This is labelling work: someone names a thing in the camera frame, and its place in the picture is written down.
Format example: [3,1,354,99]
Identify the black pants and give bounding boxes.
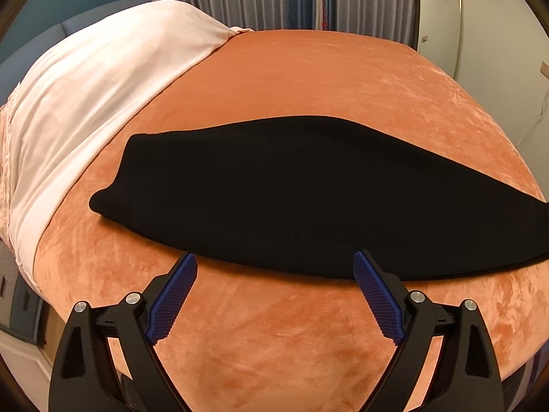
[89,116,548,281]

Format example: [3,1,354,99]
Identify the grey bedside cabinet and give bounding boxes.
[0,242,43,344]

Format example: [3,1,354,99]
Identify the orange velvet bed cover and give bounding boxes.
[34,31,541,411]

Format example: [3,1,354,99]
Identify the white cream blanket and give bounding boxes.
[1,0,241,283]

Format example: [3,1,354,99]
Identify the standing floor mirror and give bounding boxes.
[417,0,463,78]

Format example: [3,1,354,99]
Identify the blue padded headboard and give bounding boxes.
[1,0,160,105]

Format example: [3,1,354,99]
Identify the white cable from socket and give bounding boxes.
[516,89,549,147]

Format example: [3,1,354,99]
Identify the beige wall socket plate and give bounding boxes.
[541,61,549,78]

